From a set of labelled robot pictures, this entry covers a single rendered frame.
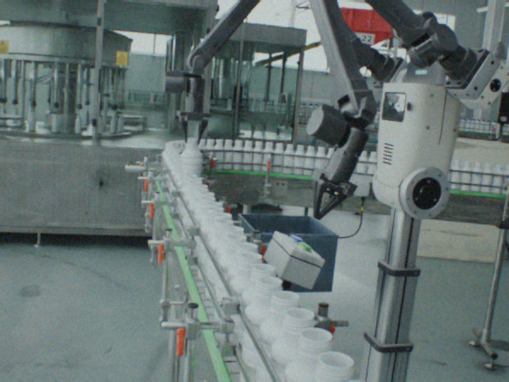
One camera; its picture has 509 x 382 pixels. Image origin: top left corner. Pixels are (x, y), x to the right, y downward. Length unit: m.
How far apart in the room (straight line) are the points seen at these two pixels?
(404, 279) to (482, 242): 4.10
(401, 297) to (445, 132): 0.52
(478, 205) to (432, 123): 1.73
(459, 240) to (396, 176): 4.14
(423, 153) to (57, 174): 3.65
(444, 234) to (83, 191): 3.45
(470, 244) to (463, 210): 2.52
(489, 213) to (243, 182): 1.41
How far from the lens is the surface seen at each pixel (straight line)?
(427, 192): 1.66
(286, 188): 3.14
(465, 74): 1.50
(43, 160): 4.81
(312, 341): 0.62
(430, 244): 5.70
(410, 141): 1.61
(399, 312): 1.80
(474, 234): 5.79
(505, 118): 7.58
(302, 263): 1.14
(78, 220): 4.87
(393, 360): 1.85
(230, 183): 3.10
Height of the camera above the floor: 1.42
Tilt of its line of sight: 10 degrees down
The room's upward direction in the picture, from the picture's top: 5 degrees clockwise
